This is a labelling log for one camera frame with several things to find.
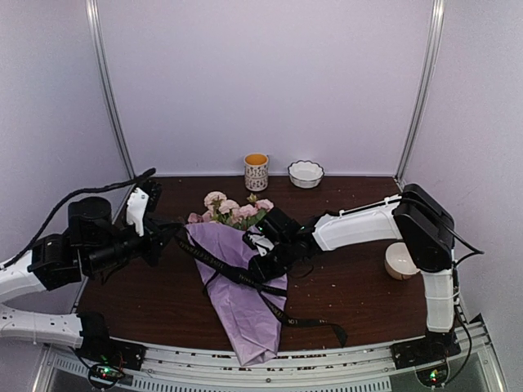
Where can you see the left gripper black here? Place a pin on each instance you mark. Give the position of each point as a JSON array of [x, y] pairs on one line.
[[154, 237]]

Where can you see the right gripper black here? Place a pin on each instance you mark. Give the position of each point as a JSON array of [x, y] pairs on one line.
[[263, 272]]

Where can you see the pink carnation stem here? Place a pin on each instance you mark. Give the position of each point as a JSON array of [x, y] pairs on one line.
[[253, 211]]

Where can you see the black printed ribbon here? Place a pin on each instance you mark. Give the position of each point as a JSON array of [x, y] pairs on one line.
[[242, 276]]

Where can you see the pale pink rose stem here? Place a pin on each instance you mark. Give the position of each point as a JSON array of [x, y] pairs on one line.
[[220, 209]]

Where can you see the purple wrapping paper sheet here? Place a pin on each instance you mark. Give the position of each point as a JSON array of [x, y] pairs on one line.
[[252, 329]]

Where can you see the dusty pink rose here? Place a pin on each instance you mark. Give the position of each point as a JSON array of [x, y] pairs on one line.
[[194, 218]]

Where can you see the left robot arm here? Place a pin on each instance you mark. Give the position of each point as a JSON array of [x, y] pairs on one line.
[[45, 267]]

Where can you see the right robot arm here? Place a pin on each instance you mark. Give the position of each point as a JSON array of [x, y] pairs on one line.
[[421, 232]]

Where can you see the white scalloped bowl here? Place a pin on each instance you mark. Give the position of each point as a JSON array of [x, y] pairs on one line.
[[305, 174]]

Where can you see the patterned cup with orange inside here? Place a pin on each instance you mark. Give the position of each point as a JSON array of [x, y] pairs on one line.
[[256, 174]]

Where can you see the plain white bowl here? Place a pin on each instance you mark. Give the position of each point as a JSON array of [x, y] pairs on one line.
[[398, 262]]

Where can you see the left green circuit board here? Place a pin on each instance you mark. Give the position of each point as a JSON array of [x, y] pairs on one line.
[[104, 374]]

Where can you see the green circuit board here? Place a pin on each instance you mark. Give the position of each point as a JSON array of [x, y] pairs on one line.
[[433, 376], [104, 374]]

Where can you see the right green circuit board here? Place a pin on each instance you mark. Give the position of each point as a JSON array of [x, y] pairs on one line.
[[433, 376]]

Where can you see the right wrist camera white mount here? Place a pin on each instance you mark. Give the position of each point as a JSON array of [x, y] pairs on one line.
[[258, 242]]

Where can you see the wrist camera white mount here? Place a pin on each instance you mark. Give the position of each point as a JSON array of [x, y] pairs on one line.
[[144, 198], [258, 242]]

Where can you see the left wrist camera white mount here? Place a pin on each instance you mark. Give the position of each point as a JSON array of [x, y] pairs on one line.
[[144, 198]]

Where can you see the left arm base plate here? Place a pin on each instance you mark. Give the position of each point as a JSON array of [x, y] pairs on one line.
[[120, 354]]

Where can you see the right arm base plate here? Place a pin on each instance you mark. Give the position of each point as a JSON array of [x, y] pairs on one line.
[[423, 351]]

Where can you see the left aluminium frame post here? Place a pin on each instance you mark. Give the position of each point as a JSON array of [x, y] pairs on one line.
[[94, 23]]

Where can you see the aluminium frame post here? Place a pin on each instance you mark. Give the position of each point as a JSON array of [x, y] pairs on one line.
[[428, 68], [94, 23]]

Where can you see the right aluminium frame post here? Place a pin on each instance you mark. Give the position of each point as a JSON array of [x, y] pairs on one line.
[[428, 68]]

